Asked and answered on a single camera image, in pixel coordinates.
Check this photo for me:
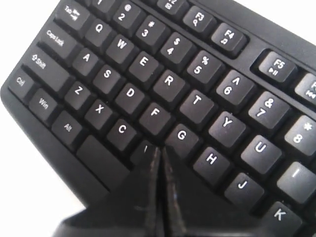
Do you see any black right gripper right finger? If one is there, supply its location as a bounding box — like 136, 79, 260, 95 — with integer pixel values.
161, 146, 275, 237

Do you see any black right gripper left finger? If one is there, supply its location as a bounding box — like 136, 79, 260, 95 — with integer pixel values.
53, 147, 161, 237

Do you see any black acer keyboard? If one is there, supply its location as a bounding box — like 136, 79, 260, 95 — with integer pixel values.
0, 0, 316, 237

